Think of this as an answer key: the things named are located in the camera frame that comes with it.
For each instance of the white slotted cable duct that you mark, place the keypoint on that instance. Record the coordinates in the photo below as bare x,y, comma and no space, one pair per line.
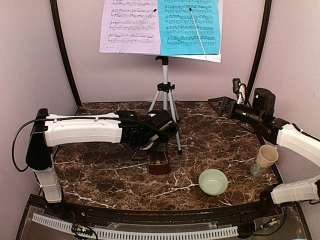
99,233

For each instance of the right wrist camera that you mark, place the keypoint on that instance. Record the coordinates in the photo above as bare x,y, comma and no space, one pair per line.
240,90

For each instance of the pale green ceramic bowl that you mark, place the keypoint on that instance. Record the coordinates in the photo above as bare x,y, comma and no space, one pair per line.
213,182

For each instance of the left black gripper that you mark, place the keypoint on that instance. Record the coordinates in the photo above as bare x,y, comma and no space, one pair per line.
163,146

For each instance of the light blue music stand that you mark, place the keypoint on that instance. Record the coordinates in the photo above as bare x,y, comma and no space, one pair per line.
166,87

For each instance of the dark red wooden metronome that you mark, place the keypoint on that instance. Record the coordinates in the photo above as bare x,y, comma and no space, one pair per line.
158,163

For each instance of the beige green ceramic mug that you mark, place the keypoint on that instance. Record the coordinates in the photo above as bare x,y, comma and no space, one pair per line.
266,157

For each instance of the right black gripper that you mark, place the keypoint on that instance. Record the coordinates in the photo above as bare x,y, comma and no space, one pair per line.
224,105

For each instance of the blue sheet music page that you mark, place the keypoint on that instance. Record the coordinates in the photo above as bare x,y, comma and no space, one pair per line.
189,27

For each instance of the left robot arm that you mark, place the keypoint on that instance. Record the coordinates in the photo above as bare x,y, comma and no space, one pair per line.
51,130

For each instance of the purple sheet music page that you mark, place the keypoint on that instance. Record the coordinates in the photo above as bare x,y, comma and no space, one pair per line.
130,27

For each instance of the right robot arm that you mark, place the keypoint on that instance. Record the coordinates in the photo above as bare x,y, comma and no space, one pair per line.
277,132

